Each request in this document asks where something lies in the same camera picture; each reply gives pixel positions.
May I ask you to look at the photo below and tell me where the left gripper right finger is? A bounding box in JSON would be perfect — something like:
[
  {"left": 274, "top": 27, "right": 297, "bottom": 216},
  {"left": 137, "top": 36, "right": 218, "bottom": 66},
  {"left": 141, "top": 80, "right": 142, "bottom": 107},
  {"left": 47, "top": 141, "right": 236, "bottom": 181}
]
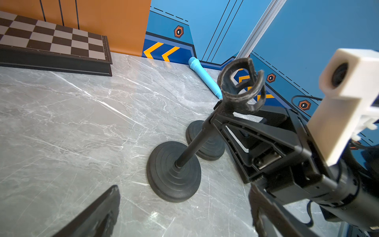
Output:
[{"left": 249, "top": 184, "right": 317, "bottom": 237}]

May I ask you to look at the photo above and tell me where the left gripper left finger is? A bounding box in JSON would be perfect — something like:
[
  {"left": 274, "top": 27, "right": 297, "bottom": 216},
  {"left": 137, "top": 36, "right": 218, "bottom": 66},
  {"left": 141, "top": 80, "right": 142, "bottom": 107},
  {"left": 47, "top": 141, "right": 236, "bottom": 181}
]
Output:
[{"left": 54, "top": 185, "right": 120, "bottom": 237}]

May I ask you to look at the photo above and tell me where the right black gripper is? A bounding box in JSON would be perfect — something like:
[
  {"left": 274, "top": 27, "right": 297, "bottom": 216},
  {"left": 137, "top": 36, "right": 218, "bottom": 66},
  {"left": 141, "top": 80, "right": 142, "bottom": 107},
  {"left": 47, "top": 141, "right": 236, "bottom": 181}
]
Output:
[{"left": 212, "top": 106, "right": 338, "bottom": 204}]

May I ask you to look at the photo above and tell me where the black stand pole with clip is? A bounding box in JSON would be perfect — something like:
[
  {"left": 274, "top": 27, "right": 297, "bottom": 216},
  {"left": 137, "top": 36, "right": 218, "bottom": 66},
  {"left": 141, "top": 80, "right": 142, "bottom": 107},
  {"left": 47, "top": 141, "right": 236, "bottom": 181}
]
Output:
[{"left": 175, "top": 58, "right": 266, "bottom": 168}]

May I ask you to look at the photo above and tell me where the black round stand base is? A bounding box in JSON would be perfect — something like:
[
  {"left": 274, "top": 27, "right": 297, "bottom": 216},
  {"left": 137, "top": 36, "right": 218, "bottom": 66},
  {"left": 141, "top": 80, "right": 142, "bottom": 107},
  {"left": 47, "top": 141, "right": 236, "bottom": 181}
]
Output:
[{"left": 147, "top": 141, "right": 201, "bottom": 202}]

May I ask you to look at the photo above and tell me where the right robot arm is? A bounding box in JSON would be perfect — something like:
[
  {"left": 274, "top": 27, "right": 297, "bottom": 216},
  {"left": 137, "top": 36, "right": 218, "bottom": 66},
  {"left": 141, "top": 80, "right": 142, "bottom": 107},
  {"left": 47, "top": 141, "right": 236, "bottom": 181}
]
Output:
[{"left": 210, "top": 101, "right": 379, "bottom": 232}]

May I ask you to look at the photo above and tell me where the light blue toy microphone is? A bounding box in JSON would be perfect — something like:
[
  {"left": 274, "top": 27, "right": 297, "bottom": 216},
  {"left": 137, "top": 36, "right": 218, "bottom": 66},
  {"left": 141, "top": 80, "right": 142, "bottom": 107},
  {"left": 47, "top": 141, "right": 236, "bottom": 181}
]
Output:
[{"left": 189, "top": 57, "right": 223, "bottom": 99}]

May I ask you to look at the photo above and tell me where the black white checkerboard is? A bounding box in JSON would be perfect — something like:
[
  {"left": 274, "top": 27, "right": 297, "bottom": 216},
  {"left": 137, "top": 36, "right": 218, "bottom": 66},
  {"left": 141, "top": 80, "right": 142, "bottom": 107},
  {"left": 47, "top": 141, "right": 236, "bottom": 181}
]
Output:
[{"left": 1, "top": 11, "right": 112, "bottom": 77}]

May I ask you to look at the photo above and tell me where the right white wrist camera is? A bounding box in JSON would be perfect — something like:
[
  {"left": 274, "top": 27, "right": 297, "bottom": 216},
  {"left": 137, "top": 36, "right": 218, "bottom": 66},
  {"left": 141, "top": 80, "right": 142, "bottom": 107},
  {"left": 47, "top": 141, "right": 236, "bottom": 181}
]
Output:
[{"left": 307, "top": 48, "right": 379, "bottom": 166}]

